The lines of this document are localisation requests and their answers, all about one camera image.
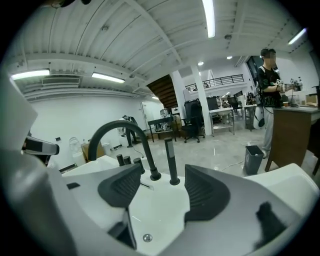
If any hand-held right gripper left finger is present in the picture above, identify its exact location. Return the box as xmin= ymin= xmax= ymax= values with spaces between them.
xmin=0 ymin=151 xmax=142 ymax=256

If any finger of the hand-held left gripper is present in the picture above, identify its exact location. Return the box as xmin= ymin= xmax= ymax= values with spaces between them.
xmin=22 ymin=136 xmax=61 ymax=157

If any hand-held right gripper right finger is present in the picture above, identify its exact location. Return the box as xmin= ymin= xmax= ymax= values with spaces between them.
xmin=139 ymin=164 xmax=302 ymax=256

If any white bathtub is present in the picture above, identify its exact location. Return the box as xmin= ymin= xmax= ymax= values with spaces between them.
xmin=47 ymin=154 xmax=320 ymax=251

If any black handheld shower head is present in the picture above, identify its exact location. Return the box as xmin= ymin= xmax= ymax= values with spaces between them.
xmin=164 ymin=137 xmax=179 ymax=181

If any white floor fan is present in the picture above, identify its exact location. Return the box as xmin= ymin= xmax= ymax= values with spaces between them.
xmin=68 ymin=136 xmax=84 ymax=159

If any brown cardboard box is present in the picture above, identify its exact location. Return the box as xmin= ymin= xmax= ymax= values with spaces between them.
xmin=80 ymin=140 xmax=105 ymax=164

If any long ceiling light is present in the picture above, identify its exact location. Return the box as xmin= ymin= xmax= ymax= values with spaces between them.
xmin=201 ymin=0 xmax=216 ymax=39
xmin=287 ymin=27 xmax=308 ymax=46
xmin=91 ymin=72 xmax=126 ymax=84
xmin=10 ymin=69 xmax=51 ymax=81

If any grey trash bin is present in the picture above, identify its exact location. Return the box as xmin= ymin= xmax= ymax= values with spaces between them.
xmin=243 ymin=145 xmax=265 ymax=176

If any black curved faucet spout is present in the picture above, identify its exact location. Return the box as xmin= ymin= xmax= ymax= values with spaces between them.
xmin=87 ymin=120 xmax=162 ymax=182

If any white metal table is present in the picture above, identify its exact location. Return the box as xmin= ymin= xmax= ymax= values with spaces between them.
xmin=208 ymin=106 xmax=236 ymax=138

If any brown wooden cabinet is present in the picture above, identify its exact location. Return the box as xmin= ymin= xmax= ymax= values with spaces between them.
xmin=264 ymin=105 xmax=320 ymax=176

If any black office chair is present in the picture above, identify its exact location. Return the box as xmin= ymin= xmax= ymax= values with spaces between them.
xmin=180 ymin=99 xmax=206 ymax=144

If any black metal table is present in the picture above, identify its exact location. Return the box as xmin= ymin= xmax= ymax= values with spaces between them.
xmin=147 ymin=116 xmax=178 ymax=144

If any white square pillar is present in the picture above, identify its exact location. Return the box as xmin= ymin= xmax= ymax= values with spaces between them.
xmin=190 ymin=64 xmax=214 ymax=136

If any brown wooden staircase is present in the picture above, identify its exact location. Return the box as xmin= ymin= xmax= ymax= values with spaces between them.
xmin=146 ymin=74 xmax=179 ymax=109

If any black balcony railing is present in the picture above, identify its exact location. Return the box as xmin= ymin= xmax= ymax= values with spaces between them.
xmin=185 ymin=74 xmax=245 ymax=90

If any white floor cable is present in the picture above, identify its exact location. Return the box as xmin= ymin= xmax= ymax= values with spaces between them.
xmin=219 ymin=159 xmax=247 ymax=173

